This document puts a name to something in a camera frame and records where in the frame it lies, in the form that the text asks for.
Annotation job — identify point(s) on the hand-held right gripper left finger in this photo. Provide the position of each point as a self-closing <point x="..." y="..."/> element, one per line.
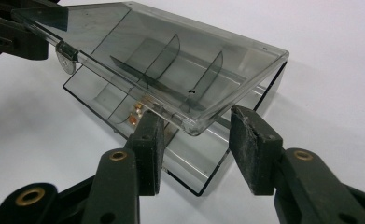
<point x="146" y="155"/>

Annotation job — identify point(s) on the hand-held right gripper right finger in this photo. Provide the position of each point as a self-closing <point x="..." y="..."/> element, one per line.
<point x="255" y="149"/>

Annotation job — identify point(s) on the transparent grey compartment box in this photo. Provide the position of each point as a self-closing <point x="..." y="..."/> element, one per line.
<point x="171" y="62"/>

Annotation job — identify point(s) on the white paper sheet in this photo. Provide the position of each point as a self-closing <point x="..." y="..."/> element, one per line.
<point x="326" y="46"/>

